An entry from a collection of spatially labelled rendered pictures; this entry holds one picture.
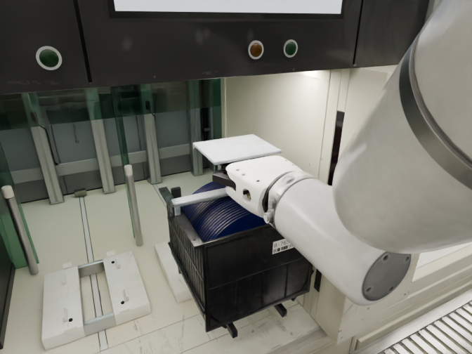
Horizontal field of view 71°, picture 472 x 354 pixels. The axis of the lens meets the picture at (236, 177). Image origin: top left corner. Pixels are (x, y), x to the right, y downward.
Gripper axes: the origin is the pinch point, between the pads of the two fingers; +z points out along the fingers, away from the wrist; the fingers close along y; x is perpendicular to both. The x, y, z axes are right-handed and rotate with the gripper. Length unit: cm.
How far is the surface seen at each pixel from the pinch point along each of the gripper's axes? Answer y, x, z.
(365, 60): 15.8, 16.2, -9.8
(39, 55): -25.3, 18.2, -10.3
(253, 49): -3.0, 18.2, -10.3
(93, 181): -22, -35, 80
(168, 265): -9.3, -34.8, 20.4
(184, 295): -8.5, -36.0, 9.9
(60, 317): -34, -35, 14
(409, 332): 41, -49, -14
